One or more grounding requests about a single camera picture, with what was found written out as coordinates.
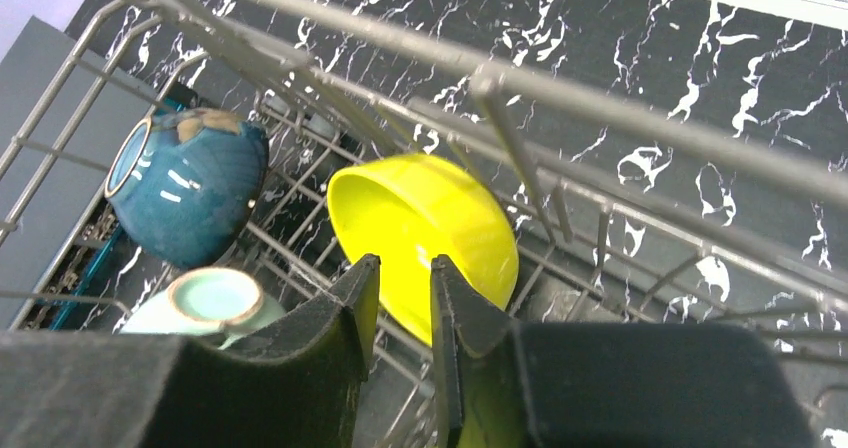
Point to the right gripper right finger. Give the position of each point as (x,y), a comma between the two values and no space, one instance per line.
(615,384)

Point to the yellow rimmed bowl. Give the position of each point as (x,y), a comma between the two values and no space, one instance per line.
(408,209)

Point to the green celadon bowl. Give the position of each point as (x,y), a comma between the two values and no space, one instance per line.
(219,304)

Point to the white square bowl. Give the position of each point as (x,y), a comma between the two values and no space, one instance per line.
(494,414)

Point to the tan interior dark bowl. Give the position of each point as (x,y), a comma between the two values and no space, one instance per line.
(184,185)

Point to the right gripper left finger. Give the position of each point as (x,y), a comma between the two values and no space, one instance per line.
(295,383)

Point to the grey mat blue edge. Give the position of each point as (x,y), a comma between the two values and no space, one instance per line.
(60,166)

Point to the grey wire dish rack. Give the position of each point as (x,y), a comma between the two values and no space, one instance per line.
(623,212)

